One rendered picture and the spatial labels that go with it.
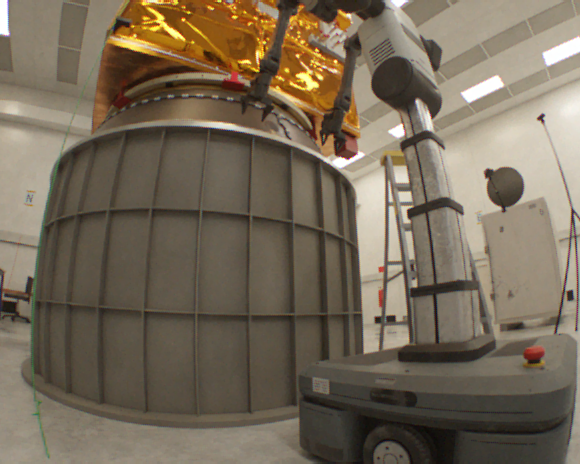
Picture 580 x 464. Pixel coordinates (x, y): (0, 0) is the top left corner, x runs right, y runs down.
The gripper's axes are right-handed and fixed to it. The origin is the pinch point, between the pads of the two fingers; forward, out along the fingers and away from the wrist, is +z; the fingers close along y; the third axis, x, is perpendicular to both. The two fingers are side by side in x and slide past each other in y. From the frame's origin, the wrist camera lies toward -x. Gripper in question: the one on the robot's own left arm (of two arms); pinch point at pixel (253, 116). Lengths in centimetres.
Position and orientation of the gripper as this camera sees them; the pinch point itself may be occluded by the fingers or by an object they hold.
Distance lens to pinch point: 135.9
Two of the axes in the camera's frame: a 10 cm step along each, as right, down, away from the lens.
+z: -2.8, 9.5, 1.4
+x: 5.3, 2.8, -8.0
